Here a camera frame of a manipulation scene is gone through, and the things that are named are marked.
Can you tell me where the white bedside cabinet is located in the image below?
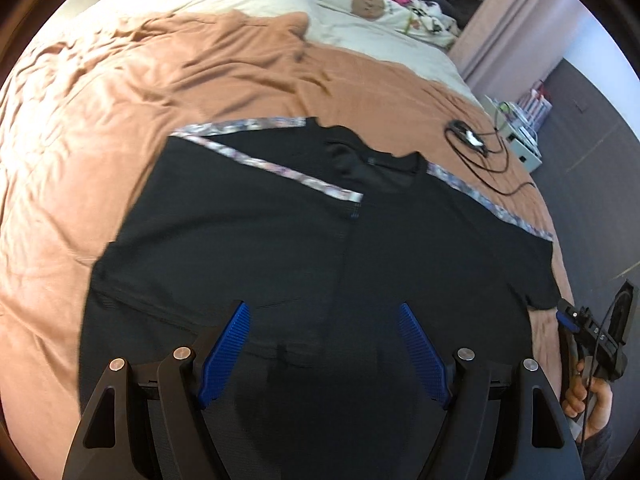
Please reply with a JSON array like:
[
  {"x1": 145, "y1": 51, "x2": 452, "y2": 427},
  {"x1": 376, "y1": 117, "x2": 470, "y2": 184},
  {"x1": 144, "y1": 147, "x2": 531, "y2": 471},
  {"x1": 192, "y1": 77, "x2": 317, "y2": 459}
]
[{"x1": 482, "y1": 97, "x2": 543, "y2": 173}]

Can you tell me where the cream pillow with bear print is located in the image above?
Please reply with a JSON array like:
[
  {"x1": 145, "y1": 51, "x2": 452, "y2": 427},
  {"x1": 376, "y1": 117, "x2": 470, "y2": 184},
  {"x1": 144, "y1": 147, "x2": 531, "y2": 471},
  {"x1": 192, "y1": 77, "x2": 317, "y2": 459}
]
[{"x1": 320, "y1": 0, "x2": 416, "y2": 31}]

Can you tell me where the person's right hand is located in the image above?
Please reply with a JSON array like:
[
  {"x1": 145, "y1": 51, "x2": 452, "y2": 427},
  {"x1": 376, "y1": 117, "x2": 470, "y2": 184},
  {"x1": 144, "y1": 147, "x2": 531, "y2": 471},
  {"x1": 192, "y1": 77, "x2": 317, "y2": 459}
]
[{"x1": 562, "y1": 360, "x2": 613, "y2": 441}]

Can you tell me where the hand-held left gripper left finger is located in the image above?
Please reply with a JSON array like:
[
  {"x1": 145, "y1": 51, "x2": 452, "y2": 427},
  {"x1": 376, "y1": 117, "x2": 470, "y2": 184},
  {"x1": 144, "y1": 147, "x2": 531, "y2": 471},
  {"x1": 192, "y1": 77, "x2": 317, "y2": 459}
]
[{"x1": 61, "y1": 301, "x2": 251, "y2": 480}]

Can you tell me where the cream duvet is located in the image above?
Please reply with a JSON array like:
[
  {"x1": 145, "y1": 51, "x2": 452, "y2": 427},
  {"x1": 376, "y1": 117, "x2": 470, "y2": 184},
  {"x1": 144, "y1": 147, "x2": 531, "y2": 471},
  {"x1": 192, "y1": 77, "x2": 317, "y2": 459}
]
[{"x1": 125, "y1": 0, "x2": 481, "y2": 106}]

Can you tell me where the black t-shirt with floral trim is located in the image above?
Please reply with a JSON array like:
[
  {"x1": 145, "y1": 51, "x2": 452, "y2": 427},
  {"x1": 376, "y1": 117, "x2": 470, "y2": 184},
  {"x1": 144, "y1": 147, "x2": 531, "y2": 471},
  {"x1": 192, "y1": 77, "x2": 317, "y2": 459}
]
[{"x1": 79, "y1": 116, "x2": 561, "y2": 480}]

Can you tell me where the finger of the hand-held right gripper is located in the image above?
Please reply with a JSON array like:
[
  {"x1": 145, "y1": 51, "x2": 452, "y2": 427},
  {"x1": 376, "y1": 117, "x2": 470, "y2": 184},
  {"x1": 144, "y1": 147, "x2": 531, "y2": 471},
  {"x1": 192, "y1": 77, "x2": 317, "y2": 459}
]
[{"x1": 556, "y1": 298, "x2": 583, "y2": 333}]

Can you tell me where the white black patterned cloth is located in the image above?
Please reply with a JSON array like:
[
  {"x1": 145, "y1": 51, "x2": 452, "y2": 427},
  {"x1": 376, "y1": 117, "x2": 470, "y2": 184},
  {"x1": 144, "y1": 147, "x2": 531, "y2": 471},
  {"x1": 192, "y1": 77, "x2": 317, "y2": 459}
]
[{"x1": 405, "y1": 0, "x2": 461, "y2": 46}]

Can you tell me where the brown blanket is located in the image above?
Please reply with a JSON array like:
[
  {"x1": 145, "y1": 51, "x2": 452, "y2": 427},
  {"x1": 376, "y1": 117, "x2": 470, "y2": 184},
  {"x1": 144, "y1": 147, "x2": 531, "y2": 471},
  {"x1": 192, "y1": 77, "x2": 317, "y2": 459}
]
[{"x1": 0, "y1": 11, "x2": 576, "y2": 461}]

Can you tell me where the thin black cable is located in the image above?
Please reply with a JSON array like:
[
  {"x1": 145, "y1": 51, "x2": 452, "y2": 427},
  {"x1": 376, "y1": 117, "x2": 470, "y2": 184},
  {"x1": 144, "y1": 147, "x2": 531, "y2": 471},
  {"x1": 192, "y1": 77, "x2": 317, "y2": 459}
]
[{"x1": 445, "y1": 119, "x2": 538, "y2": 196}]

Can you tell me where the pink curtain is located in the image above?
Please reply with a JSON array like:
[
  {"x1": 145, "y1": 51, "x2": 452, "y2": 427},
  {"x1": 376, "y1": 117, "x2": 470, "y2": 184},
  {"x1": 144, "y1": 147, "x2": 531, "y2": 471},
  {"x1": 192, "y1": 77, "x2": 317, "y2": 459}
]
[{"x1": 447, "y1": 0, "x2": 596, "y2": 96}]

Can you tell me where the person's right forearm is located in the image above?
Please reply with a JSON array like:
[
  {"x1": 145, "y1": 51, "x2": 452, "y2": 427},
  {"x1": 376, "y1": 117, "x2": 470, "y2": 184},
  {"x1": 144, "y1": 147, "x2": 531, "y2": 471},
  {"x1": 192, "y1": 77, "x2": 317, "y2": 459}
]
[{"x1": 580, "y1": 422, "x2": 618, "y2": 480}]

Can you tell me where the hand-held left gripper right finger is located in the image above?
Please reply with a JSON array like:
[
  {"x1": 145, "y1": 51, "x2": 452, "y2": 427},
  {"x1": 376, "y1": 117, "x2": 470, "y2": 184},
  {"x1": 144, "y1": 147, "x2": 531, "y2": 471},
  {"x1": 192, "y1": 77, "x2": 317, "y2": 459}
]
[{"x1": 396, "y1": 302, "x2": 586, "y2": 480}]

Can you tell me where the black and white small device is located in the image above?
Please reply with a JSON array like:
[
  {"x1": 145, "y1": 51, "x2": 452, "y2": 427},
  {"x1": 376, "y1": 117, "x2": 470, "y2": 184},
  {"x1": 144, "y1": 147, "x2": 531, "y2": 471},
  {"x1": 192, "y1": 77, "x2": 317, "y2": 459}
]
[{"x1": 447, "y1": 120, "x2": 488, "y2": 153}]

